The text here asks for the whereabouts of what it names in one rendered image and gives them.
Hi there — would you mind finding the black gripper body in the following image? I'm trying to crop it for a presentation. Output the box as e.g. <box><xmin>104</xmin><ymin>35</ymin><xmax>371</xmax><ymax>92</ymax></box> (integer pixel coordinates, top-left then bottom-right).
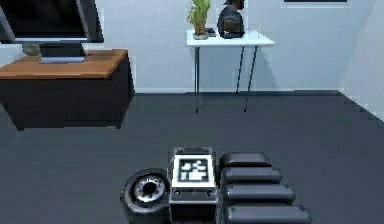
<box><xmin>120</xmin><ymin>167</ymin><xmax>172</xmax><ymax>224</ymax></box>

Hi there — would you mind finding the brown top black cabinet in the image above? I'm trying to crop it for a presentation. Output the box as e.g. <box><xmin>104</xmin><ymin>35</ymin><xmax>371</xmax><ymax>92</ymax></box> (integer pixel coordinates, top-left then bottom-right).
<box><xmin>0</xmin><ymin>48</ymin><xmax>132</xmax><ymax>131</ymax></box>

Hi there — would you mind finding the white side table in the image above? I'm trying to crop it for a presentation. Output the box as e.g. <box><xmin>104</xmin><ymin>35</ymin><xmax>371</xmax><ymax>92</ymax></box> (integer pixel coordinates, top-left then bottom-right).
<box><xmin>185</xmin><ymin>29</ymin><xmax>275</xmax><ymax>114</ymax></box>

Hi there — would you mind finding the green potted house plant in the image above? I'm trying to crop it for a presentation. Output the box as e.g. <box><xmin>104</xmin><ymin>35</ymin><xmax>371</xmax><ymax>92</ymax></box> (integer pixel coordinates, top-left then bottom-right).
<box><xmin>186</xmin><ymin>0</ymin><xmax>212</xmax><ymax>41</ymax></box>

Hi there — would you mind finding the grey round stone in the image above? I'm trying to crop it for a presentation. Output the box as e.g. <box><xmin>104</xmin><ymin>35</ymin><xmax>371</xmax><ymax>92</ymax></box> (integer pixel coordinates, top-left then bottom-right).
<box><xmin>21</xmin><ymin>42</ymin><xmax>42</xmax><ymax>57</ymax></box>

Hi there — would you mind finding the black bust statue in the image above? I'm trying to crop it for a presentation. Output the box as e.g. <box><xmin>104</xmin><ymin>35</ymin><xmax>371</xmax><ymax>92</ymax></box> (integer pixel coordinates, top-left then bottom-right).
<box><xmin>216</xmin><ymin>0</ymin><xmax>247</xmax><ymax>40</ymax></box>

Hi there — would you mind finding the black television set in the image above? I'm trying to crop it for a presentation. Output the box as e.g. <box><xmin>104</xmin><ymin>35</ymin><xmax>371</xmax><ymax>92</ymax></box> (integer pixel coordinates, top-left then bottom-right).
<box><xmin>0</xmin><ymin>0</ymin><xmax>105</xmax><ymax>64</ymax></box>

